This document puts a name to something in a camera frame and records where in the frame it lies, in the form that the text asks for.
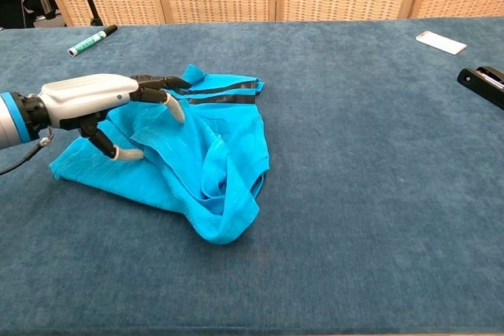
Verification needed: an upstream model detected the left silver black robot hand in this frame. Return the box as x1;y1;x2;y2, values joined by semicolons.
37;73;192;162

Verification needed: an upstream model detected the blue printed T-shirt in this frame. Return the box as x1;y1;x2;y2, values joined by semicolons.
47;63;272;245

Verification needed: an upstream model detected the green white marker pen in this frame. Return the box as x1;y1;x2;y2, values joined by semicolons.
68;24;119;57

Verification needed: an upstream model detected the white rectangular card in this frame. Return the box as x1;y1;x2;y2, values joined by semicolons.
415;30;468;56

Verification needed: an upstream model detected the black stapler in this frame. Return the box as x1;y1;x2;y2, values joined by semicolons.
457;65;504;111

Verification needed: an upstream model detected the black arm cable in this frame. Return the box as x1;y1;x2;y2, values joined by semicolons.
0;127;54;175

